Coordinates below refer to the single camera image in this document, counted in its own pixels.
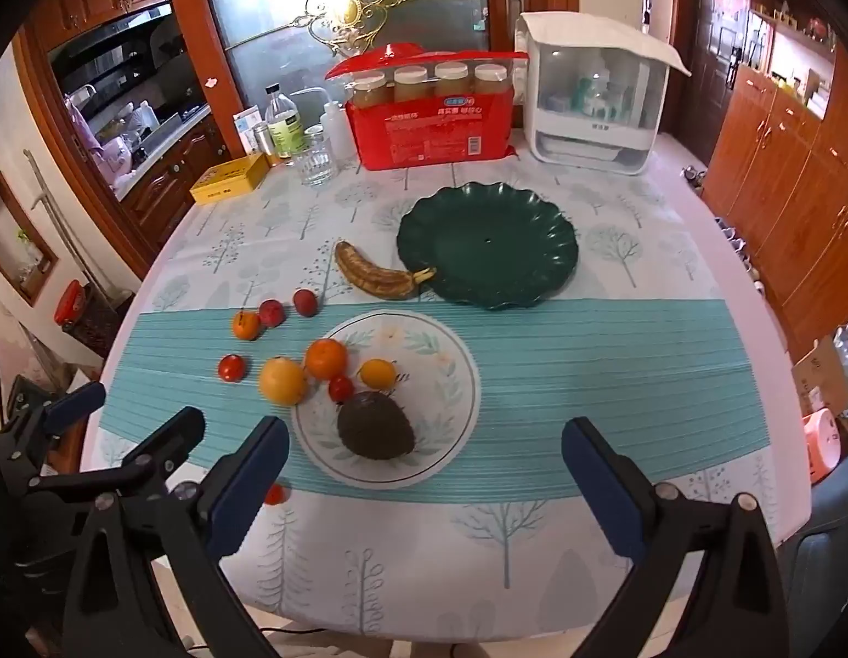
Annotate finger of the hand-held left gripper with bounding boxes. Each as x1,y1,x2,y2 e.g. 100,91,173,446
5,382,107,457
26,406,207,496

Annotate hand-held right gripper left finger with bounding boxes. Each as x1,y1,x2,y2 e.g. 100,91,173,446
60,417,291,658

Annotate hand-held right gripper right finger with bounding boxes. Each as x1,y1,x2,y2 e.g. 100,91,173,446
561,417,790,658

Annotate yellow orange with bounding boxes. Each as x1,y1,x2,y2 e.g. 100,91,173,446
258,356,308,405

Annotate dark avocado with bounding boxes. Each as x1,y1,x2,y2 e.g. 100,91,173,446
337,390,417,459

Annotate large orange mandarin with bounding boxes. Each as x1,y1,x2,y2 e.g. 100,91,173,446
304,338,348,381

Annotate small kumquat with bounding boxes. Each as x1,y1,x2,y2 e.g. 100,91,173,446
359,358,398,389

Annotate white floral plate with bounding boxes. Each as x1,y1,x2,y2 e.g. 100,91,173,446
290,310,481,490

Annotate spotted ripe banana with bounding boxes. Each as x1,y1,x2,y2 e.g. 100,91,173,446
335,240,439,300

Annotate dark green scalloped plate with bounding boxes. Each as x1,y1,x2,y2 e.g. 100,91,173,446
397,181,579,311

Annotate pink plastic container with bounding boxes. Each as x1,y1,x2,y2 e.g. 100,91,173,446
801,407,843,485

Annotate wooden kitchen base cabinets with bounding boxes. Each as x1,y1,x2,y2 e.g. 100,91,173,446
118,116,229,248

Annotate grey blue chair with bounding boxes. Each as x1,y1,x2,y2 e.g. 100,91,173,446
773,452,848,658

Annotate cardboard box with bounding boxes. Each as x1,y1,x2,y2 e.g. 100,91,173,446
790,336,848,419

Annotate yellow flat box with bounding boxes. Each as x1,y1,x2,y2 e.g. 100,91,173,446
190,152,270,205

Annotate clear drinking glass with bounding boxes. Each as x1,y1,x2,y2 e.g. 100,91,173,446
295,127,338,186

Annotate small white carton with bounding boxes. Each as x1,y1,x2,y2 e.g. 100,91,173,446
233,108,264,157

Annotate clear bottle green label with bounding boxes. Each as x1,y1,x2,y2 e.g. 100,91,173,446
264,84,308,160

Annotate tall wooden cabinets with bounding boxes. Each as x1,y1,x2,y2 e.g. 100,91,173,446
702,65,848,358

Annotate white bottle sterilizer appliance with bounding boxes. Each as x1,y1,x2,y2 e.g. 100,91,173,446
515,12,692,175

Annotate black range hood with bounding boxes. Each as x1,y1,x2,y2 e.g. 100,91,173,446
50,3,212,124

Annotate red plastic package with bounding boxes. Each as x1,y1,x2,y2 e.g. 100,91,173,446
326,43,529,170

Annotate frosted glass door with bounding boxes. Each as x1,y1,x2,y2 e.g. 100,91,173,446
194,0,494,152

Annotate dark wooden entrance door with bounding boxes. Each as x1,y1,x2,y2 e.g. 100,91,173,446
677,0,750,166

